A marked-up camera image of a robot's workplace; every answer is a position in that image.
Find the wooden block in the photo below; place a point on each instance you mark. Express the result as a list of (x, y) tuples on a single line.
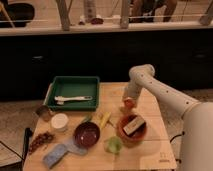
[(134, 126)]

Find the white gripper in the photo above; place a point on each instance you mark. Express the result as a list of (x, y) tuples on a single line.
[(132, 91)]

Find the white spatula utensil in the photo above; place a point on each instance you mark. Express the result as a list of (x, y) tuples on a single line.
[(61, 100)]

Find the green cup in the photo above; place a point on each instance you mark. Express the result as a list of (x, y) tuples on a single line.
[(113, 145)]

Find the green vegetable piece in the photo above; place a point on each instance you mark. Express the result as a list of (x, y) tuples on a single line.
[(88, 118)]

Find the black chair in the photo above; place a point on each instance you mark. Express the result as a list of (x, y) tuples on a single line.
[(20, 13)]

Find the red grapes bunch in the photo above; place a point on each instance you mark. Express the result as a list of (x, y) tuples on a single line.
[(39, 140)]

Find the red apple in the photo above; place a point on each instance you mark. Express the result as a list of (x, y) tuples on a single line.
[(129, 103)]

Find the terracotta bowl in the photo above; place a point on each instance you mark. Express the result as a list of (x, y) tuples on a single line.
[(132, 139)]

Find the white round container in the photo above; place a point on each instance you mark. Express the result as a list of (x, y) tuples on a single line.
[(59, 122)]

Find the dark red bowl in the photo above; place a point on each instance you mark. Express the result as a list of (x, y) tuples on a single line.
[(86, 135)]

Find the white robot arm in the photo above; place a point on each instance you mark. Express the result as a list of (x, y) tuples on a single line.
[(196, 151)]

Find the green plastic tray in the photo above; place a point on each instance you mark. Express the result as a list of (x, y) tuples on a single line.
[(72, 86)]

